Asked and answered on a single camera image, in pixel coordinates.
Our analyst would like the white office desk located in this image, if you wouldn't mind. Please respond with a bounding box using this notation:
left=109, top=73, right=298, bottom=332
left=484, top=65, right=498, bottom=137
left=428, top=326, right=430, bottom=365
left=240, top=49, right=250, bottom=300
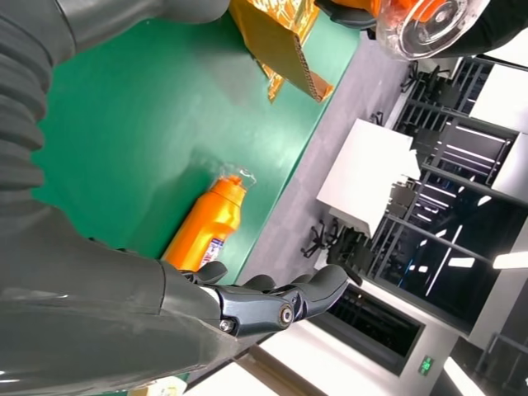
left=316, top=118, right=422, bottom=238

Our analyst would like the green mat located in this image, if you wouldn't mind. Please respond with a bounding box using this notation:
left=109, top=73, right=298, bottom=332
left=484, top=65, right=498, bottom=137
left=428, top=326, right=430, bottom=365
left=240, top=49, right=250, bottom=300
left=30, top=11, right=362, bottom=285

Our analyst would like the black office chair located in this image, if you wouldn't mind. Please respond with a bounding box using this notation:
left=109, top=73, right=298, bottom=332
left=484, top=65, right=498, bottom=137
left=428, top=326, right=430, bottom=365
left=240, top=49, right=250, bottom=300
left=327, top=218, right=374, bottom=286
left=301, top=219, right=332, bottom=260

